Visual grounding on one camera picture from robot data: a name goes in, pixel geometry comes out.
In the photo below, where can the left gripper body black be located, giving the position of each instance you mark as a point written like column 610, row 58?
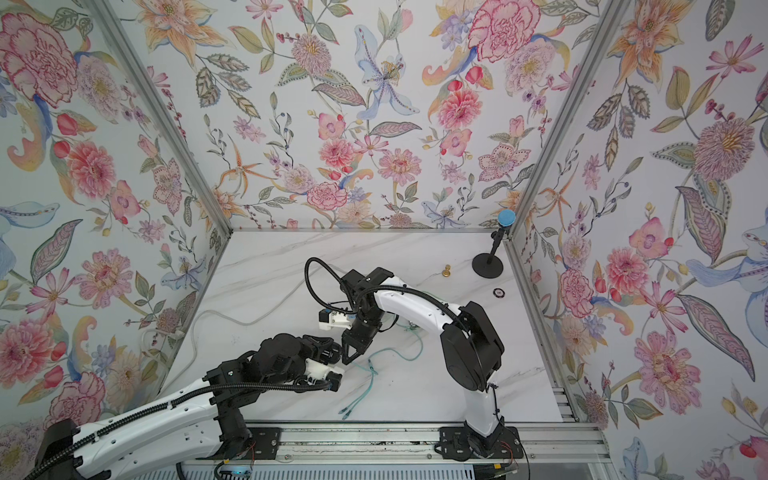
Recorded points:
column 311, row 349

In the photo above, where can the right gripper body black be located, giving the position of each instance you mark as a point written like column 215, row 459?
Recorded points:
column 365, row 331

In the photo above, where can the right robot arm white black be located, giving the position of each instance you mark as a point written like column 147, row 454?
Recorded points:
column 472, row 349

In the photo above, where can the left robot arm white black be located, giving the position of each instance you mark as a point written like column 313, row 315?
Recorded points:
column 200, row 421

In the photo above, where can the blue microphone on black stand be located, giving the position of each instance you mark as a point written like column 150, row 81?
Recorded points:
column 488, row 265

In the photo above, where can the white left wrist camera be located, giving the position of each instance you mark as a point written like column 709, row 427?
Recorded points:
column 316, row 371

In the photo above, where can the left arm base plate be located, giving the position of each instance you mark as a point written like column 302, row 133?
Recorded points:
column 259, row 443

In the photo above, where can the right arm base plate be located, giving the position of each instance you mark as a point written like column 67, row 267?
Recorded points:
column 462, row 444

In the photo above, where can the aluminium rail front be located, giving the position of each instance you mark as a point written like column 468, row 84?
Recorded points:
column 414, row 443

